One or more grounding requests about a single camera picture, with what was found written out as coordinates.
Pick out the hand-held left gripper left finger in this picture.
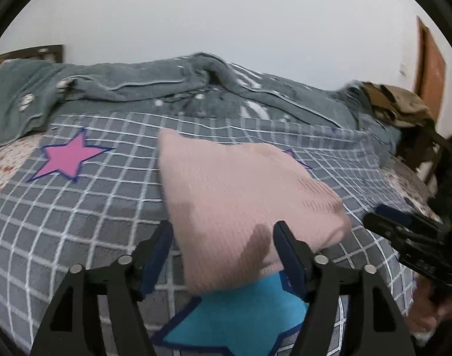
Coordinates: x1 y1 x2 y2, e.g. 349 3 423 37
29 220 175 356

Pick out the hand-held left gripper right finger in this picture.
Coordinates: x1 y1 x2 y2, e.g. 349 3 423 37
272 220 417 356

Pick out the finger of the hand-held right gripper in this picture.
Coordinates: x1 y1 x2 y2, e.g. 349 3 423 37
374 204 443 231
363 213 412 248

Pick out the pink knit sweater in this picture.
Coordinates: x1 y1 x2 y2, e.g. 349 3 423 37
157 128 353 296

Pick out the brown clothes pile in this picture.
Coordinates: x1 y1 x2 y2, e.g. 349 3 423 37
360 81 436 130

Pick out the person's right hand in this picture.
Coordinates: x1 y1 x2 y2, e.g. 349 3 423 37
407 274 452 342

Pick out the black garment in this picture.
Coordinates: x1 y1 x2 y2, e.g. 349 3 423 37
428 133 452 225

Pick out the grey checked star blanket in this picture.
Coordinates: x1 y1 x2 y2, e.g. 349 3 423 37
0 111 415 356

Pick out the brown wooden door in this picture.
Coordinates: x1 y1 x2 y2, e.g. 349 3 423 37
415 15 448 121

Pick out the floral bed sheet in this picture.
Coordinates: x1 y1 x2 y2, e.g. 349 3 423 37
0 133 47 206

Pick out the grey-green flower print quilt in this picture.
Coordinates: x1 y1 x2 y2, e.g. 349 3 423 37
0 52 402 167

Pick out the dark wooden headboard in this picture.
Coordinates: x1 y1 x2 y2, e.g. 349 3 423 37
0 44 64 70

